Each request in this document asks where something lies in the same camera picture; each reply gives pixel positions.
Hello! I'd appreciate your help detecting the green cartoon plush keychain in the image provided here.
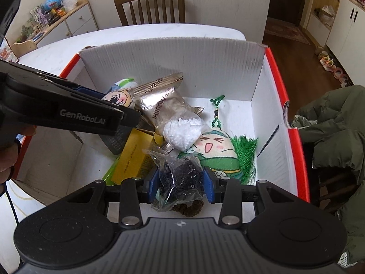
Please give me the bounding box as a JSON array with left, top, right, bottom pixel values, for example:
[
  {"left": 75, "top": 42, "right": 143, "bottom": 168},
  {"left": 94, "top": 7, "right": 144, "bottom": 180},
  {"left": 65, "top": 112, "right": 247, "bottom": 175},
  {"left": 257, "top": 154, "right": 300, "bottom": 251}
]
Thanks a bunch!
[{"left": 178, "top": 95, "right": 257, "bottom": 184}]

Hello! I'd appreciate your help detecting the brown braided bracelet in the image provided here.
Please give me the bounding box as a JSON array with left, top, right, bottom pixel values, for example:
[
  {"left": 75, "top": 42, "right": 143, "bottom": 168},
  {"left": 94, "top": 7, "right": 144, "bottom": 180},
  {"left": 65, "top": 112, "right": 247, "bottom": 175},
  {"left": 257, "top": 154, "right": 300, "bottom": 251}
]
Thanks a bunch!
[{"left": 171, "top": 198, "right": 205, "bottom": 218}]

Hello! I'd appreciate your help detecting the black beads plastic bag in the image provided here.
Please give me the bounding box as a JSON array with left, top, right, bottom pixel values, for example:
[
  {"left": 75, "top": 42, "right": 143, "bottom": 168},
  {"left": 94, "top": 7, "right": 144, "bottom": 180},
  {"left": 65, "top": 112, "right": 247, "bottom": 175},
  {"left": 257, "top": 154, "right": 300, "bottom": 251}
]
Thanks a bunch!
[{"left": 145, "top": 148, "right": 204, "bottom": 217}]

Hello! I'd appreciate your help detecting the yellow rectangular box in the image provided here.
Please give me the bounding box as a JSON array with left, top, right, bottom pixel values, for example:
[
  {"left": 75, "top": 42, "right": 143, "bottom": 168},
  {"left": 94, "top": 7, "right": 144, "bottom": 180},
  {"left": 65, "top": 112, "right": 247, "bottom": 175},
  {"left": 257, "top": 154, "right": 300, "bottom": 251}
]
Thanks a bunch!
[{"left": 111, "top": 128, "right": 164, "bottom": 184}]

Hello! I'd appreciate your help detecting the silver foil snack bag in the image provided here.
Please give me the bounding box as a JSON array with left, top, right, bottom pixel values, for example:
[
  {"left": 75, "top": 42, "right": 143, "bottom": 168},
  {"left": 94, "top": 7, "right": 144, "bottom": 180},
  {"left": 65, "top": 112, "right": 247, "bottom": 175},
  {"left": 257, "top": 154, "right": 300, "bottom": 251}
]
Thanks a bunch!
[{"left": 132, "top": 72, "right": 204, "bottom": 135}]

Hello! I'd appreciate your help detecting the white beads plastic bag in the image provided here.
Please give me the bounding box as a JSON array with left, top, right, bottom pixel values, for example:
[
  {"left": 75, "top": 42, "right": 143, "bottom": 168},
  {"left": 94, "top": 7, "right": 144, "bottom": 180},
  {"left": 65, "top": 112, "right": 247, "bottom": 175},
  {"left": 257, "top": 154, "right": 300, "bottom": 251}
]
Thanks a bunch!
[{"left": 163, "top": 117, "right": 209, "bottom": 152}]

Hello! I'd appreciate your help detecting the blue white tissue pack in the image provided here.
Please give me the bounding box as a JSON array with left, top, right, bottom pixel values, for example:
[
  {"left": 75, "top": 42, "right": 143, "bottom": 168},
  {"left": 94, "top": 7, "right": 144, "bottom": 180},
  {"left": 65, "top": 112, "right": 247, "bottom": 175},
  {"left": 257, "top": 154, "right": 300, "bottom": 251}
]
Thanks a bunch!
[{"left": 109, "top": 78, "right": 138, "bottom": 92}]

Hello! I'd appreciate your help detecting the green cylindrical tube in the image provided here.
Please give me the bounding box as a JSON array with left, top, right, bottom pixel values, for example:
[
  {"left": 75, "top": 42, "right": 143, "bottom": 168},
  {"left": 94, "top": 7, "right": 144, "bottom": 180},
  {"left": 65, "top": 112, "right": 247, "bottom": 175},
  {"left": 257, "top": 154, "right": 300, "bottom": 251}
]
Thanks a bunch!
[{"left": 102, "top": 158, "right": 119, "bottom": 186}]

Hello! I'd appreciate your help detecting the person's left hand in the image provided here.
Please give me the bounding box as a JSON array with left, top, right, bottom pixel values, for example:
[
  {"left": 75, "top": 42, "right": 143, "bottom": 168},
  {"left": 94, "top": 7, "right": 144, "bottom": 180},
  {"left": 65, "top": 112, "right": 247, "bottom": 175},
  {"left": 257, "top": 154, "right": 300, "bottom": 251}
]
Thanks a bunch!
[{"left": 1, "top": 126, "right": 36, "bottom": 184}]

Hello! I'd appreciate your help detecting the red white snack bag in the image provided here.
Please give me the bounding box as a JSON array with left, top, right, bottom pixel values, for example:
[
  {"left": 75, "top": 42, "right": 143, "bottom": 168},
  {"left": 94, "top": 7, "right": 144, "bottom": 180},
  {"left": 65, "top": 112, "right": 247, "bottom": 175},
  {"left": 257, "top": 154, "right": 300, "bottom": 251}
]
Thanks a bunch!
[{"left": 0, "top": 38, "right": 18, "bottom": 63}]

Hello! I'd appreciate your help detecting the small wooden child chair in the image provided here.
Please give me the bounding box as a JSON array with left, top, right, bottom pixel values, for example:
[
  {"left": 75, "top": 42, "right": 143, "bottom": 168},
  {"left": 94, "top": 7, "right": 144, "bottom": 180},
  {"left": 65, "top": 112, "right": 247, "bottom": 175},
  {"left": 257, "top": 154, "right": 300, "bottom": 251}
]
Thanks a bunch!
[{"left": 11, "top": 40, "right": 37, "bottom": 58}]

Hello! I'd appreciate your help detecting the white wooden cabinet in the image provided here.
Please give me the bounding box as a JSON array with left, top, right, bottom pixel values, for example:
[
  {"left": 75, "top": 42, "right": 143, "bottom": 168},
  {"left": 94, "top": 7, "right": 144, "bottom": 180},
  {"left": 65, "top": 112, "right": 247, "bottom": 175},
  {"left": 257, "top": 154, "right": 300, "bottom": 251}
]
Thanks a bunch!
[{"left": 31, "top": 0, "right": 99, "bottom": 48}]

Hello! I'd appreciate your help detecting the red white cardboard box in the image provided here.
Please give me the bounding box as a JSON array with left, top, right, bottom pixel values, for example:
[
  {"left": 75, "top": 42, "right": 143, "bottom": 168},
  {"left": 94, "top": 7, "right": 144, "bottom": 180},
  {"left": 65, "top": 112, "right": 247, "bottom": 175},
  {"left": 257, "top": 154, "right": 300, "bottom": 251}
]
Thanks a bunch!
[{"left": 14, "top": 36, "right": 310, "bottom": 216}]

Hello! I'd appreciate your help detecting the blue globe toy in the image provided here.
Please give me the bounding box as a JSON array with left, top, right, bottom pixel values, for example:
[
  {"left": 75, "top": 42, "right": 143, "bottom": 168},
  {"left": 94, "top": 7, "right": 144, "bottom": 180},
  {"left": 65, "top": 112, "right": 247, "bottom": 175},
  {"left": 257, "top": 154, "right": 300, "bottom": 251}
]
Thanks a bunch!
[{"left": 43, "top": 0, "right": 62, "bottom": 12}]

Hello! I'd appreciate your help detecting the olive green jacket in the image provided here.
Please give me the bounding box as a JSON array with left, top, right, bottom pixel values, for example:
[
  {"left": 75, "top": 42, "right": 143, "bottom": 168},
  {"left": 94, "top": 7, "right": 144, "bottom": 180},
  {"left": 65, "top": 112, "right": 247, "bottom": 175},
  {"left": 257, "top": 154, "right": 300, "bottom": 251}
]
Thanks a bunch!
[{"left": 291, "top": 85, "right": 364, "bottom": 268}]

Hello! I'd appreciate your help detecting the brown wooden chair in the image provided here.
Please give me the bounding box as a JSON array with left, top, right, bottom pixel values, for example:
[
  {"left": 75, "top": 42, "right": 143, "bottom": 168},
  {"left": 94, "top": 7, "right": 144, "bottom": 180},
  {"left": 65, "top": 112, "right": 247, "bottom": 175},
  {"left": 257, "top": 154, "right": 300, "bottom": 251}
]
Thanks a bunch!
[{"left": 114, "top": 0, "right": 186, "bottom": 26}]

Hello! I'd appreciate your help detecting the white wardrobe cabinet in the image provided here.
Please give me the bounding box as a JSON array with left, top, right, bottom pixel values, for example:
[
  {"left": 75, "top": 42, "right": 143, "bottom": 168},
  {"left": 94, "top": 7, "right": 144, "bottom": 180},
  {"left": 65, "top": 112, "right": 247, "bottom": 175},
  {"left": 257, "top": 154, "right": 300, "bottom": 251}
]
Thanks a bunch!
[{"left": 306, "top": 0, "right": 364, "bottom": 85}]

